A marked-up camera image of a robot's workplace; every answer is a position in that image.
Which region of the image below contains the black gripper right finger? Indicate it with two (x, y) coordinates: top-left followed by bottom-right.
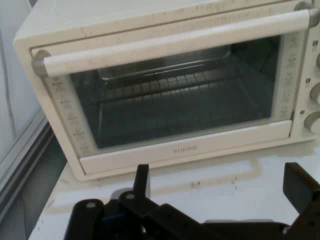
(282, 162), (320, 240)

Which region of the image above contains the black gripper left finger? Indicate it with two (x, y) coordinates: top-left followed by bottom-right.
(64, 164), (201, 240)

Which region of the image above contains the glass oven door with handle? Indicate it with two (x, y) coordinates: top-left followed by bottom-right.
(29, 1), (320, 176)

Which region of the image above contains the metal baking tray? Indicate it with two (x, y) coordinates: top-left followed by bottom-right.
(96, 46), (232, 83)

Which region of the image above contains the cream toaster oven body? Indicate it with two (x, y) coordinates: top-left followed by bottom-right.
(12, 0), (320, 182)

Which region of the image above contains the metal wire oven rack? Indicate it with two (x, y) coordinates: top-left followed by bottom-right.
(98, 71), (253, 103)

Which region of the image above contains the aluminium wall rail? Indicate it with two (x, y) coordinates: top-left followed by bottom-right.
(0, 116), (56, 215)

